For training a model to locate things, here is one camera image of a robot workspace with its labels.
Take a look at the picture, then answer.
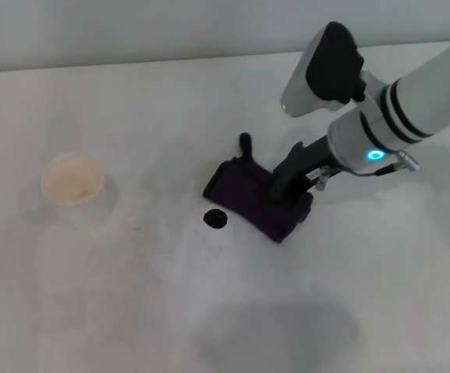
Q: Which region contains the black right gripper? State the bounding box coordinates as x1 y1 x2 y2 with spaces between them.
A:
269 134 337 223

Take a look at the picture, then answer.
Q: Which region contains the purple rag with black loop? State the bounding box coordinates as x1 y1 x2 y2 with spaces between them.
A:
202 132 313 246

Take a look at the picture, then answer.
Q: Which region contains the white paper cup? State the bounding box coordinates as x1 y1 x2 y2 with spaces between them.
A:
39 151 112 233

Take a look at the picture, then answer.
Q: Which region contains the black water stain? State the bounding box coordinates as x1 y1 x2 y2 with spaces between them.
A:
202 208 229 231

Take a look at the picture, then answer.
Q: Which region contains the grey right arm cable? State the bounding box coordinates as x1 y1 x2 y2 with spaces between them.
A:
315 150 422 192

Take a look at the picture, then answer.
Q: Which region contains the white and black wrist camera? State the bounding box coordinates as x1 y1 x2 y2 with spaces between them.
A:
279 20 368 118

